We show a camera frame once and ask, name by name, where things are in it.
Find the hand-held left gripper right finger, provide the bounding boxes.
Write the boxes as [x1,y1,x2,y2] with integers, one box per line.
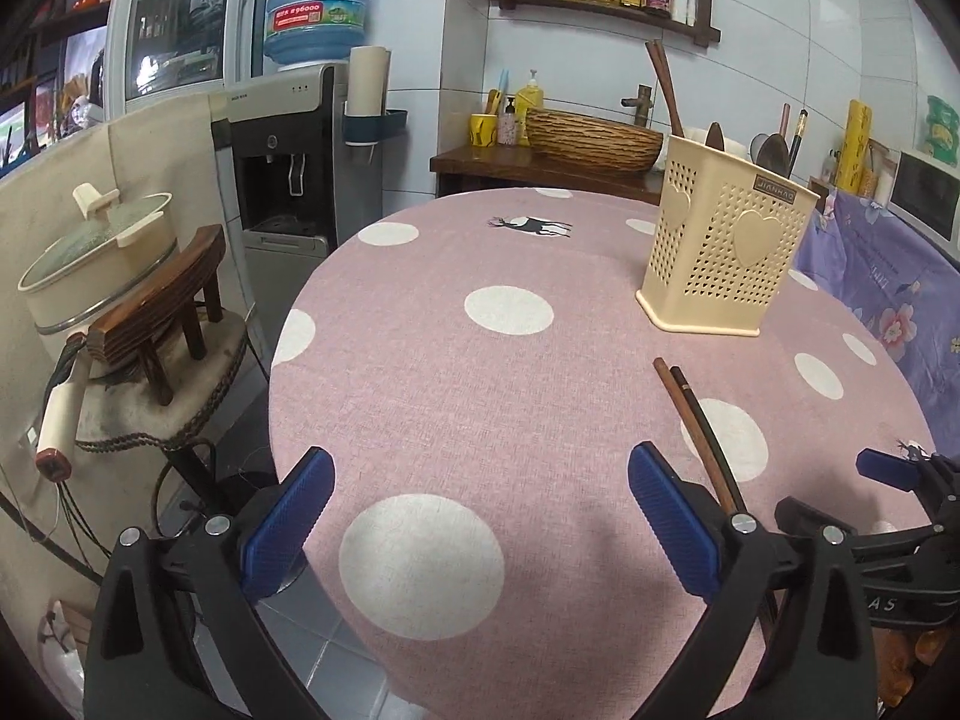
[628,442,882,720]

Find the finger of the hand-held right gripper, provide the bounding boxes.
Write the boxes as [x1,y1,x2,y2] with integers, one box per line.
[857,448,960,533]
[775,496,960,578]

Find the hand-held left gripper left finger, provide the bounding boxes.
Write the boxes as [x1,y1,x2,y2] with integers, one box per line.
[82,446,336,720]

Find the dark wooden chopstick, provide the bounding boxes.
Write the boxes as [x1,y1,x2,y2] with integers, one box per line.
[669,365,749,515]

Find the beige perforated utensil holder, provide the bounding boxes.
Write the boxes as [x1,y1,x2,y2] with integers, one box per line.
[636,133,821,337]

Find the grey metal spoon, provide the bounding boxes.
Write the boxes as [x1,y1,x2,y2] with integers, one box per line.
[754,133,790,175]

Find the person's right hand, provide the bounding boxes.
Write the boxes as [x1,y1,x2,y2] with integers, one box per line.
[876,626,960,710]

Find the purple floral cloth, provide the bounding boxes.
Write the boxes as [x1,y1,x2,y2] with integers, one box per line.
[791,191,960,458]

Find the pink polka dot tablecloth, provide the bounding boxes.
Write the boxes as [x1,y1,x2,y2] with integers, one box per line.
[268,190,942,720]

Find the dark wooden stool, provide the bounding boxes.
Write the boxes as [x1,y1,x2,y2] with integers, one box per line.
[86,223,227,406]

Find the white plastic bag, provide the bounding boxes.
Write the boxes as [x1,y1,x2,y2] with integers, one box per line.
[37,600,87,720]

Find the white microwave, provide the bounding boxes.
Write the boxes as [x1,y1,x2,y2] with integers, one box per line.
[885,150,960,245]

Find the white pot with lid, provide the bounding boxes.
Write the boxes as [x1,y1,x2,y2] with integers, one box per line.
[16,184,181,331]

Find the yellow wrapped roll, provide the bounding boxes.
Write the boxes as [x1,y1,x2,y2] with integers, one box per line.
[835,99,873,194]

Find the green snack packet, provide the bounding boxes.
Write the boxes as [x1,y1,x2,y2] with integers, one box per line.
[922,95,960,158]

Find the white bowl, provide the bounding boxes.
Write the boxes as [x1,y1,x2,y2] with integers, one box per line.
[682,124,751,162]

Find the beige screen panel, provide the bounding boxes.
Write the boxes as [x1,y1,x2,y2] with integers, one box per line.
[0,94,233,331]

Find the woven basket sink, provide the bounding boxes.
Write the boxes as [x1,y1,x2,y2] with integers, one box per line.
[523,109,665,173]

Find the wooden counter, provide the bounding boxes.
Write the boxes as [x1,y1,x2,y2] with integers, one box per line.
[430,142,665,200]

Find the grey water dispenser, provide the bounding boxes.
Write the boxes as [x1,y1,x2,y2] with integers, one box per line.
[211,64,391,316]

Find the bamboo style faucet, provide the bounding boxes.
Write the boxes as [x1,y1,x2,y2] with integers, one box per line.
[621,84,655,128]

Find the long brown chopstick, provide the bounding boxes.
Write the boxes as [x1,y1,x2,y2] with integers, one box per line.
[652,40,685,134]
[645,41,680,137]

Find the yellow soap bottle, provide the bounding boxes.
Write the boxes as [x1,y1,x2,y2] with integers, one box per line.
[514,69,545,117]

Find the glass window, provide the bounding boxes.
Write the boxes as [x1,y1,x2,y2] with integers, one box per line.
[105,0,263,117]

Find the dark display shelf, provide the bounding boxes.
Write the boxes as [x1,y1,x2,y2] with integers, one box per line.
[0,0,121,173]

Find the round rope edged stand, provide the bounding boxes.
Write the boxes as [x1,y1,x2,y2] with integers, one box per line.
[71,311,252,466]

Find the black cable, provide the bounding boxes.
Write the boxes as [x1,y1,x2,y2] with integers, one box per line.
[0,457,106,586]

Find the white handle with red cap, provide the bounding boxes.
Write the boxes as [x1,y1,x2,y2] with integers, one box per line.
[36,375,89,481]

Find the blue wall holder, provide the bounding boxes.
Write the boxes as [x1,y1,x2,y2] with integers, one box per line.
[343,109,408,145]

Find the wooden wall shelf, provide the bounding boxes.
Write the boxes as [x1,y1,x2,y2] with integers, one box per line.
[487,0,722,46]

